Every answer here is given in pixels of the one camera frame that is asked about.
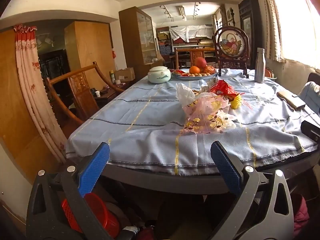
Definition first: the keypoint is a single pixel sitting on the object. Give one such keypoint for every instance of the brown wallet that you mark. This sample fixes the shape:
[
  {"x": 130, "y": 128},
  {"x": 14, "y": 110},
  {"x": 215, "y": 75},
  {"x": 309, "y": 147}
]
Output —
[{"x": 291, "y": 100}]

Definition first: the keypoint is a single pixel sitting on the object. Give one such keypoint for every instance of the red mango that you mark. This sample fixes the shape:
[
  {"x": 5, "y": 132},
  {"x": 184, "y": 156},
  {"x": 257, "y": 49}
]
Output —
[{"x": 200, "y": 62}]

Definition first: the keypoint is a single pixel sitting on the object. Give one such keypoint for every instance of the red plastic bowl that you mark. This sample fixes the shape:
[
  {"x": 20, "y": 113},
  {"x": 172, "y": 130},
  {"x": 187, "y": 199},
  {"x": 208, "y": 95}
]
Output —
[{"x": 269, "y": 73}]

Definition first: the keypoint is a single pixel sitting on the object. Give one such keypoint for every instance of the white ceramic lidded jar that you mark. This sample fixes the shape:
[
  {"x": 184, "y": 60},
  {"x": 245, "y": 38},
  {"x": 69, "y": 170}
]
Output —
[{"x": 159, "y": 75}]

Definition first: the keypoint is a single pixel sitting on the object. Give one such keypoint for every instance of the round embroidered table screen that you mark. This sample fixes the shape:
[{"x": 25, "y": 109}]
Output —
[{"x": 232, "y": 43}]

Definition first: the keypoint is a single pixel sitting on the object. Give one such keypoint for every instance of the silver patterned wrapper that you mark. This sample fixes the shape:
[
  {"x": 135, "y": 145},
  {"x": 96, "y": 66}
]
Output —
[{"x": 207, "y": 86}]

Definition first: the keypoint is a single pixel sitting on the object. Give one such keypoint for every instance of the fluorescent ceiling light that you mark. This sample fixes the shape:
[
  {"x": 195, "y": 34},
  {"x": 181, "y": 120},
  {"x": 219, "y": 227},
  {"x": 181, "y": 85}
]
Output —
[{"x": 182, "y": 11}]

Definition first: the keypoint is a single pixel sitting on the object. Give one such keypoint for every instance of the tall plywood wardrobe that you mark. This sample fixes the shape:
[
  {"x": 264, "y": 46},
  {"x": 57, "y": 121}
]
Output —
[{"x": 87, "y": 50}]

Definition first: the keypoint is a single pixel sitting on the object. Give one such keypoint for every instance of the wooden curved-back armchair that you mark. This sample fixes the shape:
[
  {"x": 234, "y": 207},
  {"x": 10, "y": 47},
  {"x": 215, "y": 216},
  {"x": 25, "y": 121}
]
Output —
[{"x": 82, "y": 90}]

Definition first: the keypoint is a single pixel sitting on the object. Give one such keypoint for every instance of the pink floral curtain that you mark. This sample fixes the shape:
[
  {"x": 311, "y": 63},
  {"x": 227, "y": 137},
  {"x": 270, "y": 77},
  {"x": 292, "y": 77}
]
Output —
[{"x": 32, "y": 80}]

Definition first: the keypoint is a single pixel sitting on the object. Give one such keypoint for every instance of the green spray can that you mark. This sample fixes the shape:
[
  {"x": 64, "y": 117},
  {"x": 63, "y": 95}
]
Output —
[{"x": 112, "y": 77}]

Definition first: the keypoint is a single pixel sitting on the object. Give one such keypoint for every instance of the magenta cloth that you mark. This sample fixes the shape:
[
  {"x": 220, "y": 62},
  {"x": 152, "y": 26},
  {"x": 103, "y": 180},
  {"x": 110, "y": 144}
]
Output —
[{"x": 301, "y": 212}]

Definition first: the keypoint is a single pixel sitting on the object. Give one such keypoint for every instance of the wooden carved-back chair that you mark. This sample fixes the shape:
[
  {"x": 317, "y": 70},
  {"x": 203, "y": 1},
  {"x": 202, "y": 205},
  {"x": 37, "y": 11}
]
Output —
[{"x": 195, "y": 55}]

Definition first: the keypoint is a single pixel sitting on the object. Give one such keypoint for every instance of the blue checked tablecloth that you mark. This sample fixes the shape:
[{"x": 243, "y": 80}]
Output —
[{"x": 150, "y": 110}]

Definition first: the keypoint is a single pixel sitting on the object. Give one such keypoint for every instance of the pink flowered plastic wrap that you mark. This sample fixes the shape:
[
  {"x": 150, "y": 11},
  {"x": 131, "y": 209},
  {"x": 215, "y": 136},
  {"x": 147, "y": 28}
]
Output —
[{"x": 207, "y": 115}]

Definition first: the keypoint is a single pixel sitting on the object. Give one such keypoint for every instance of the white plastic bag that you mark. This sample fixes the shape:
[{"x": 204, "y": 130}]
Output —
[{"x": 184, "y": 93}]

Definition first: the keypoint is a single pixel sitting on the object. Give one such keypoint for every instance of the glass-door wooden cabinet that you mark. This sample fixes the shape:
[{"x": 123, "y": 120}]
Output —
[{"x": 135, "y": 42}]

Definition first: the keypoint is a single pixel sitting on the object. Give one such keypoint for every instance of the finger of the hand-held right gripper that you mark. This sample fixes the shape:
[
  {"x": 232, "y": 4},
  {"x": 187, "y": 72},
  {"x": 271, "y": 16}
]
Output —
[{"x": 311, "y": 131}]

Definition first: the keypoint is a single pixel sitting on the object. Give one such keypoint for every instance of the blue-rimmed fruit plate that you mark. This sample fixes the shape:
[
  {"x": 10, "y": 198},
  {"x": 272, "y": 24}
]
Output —
[{"x": 178, "y": 77}]

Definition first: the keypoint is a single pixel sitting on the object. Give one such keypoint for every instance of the orange fruit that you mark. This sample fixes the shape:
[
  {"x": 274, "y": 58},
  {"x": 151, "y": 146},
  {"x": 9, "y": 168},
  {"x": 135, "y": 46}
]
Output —
[{"x": 195, "y": 70}]

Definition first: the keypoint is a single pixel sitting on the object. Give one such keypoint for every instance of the silver metal bottle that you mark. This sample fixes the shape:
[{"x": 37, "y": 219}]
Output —
[{"x": 260, "y": 65}]

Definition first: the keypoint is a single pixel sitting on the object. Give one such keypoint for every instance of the orange crinkly packet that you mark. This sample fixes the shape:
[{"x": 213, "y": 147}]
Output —
[{"x": 209, "y": 70}]

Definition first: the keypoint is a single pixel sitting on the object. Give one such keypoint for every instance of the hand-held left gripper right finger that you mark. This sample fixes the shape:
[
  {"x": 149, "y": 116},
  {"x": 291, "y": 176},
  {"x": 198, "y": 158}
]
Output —
[{"x": 225, "y": 170}]

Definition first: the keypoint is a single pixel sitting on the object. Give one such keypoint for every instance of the row of brown nuts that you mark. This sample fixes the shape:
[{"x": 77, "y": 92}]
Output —
[{"x": 197, "y": 75}]

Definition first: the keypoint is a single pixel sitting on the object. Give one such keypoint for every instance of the dark carved cabinet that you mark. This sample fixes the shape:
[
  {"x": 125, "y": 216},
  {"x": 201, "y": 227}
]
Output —
[{"x": 247, "y": 12}]

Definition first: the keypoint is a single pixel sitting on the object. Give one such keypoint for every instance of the red wrapped snacks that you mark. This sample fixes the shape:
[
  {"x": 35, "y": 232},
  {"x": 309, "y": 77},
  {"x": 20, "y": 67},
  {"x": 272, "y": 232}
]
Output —
[{"x": 182, "y": 73}]

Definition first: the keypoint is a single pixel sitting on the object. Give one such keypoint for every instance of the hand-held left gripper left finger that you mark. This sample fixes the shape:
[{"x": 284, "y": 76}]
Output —
[{"x": 95, "y": 167}]

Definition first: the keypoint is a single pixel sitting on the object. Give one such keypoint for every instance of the storage shelf with goods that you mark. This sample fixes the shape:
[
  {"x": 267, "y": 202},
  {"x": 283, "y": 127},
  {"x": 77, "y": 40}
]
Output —
[{"x": 163, "y": 45}]

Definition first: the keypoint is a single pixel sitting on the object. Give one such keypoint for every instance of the wooden sliding door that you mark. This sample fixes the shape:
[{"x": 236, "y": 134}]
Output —
[{"x": 12, "y": 105}]

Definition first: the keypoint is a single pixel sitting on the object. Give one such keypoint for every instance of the pale blue cloth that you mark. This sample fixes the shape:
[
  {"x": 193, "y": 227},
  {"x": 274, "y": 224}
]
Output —
[{"x": 310, "y": 95}]

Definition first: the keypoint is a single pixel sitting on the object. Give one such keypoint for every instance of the white cloth sheet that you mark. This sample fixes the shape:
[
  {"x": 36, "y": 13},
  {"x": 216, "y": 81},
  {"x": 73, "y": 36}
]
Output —
[{"x": 192, "y": 32}]

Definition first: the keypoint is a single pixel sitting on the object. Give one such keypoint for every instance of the red snack packet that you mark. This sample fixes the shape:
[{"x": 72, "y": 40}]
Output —
[{"x": 222, "y": 88}]

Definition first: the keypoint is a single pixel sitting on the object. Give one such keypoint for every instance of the dark wooden side table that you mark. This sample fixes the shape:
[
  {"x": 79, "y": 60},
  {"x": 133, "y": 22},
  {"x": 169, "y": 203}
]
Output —
[{"x": 107, "y": 96}]

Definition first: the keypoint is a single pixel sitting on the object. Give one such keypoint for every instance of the red plastic basket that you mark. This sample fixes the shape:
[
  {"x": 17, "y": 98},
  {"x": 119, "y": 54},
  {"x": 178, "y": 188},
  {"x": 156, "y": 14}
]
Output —
[{"x": 100, "y": 215}]

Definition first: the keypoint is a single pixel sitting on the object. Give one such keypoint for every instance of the cardboard box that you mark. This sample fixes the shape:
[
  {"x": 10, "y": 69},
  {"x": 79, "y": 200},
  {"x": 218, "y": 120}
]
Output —
[{"x": 125, "y": 74}]

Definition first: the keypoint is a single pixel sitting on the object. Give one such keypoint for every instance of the yellow knotted ornament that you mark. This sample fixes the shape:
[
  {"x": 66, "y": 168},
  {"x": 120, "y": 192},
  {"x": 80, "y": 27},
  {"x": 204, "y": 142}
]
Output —
[{"x": 236, "y": 102}]

